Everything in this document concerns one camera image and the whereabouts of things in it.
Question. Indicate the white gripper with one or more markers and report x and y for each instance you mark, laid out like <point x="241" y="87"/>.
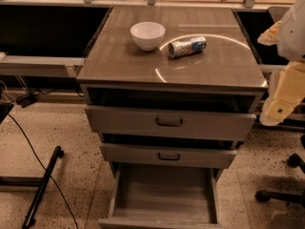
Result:
<point x="293" y="37"/>

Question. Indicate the grey drawer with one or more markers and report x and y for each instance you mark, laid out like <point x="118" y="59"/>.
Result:
<point x="168" y="123"/>
<point x="162" y="197"/>
<point x="184" y="157"/>

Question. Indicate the grey drawer cabinet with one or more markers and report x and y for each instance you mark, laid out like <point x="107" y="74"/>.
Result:
<point x="223" y="78"/>

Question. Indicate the grey chair backrest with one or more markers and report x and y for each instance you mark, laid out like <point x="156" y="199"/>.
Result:
<point x="277" y="12"/>

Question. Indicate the crushed silver blue can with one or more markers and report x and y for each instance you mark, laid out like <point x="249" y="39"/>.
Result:
<point x="190" y="46"/>

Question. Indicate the white bowl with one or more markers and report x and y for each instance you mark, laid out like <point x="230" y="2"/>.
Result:
<point x="147" y="35"/>

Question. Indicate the black metal stand leg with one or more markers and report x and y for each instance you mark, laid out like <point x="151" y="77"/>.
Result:
<point x="42" y="185"/>

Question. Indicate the left grey desk rail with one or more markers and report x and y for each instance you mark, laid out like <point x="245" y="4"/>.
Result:
<point x="40" y="65"/>

